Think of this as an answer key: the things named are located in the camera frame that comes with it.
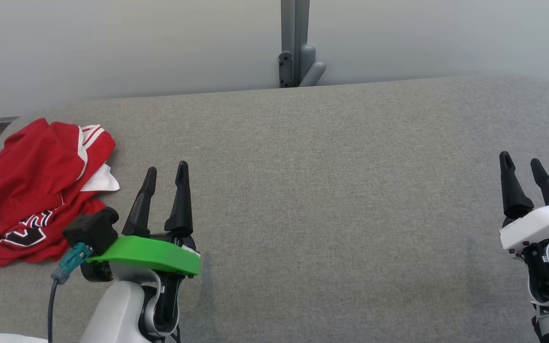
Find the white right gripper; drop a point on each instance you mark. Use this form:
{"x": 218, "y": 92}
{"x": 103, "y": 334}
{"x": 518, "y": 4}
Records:
{"x": 546, "y": 221}

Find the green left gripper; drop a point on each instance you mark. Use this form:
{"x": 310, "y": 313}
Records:
{"x": 150, "y": 255}

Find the red Bulls 23 jersey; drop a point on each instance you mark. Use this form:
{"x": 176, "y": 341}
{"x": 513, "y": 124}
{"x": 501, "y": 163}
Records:
{"x": 41, "y": 252}

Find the dark grey hinge plate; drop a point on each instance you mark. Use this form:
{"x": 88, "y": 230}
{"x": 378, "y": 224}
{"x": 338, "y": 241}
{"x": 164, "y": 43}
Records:
{"x": 285, "y": 69}

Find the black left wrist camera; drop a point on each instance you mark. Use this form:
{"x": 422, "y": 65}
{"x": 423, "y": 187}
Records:
{"x": 91, "y": 228}

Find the grey metal partition post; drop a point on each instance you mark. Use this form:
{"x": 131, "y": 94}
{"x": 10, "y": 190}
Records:
{"x": 294, "y": 24}

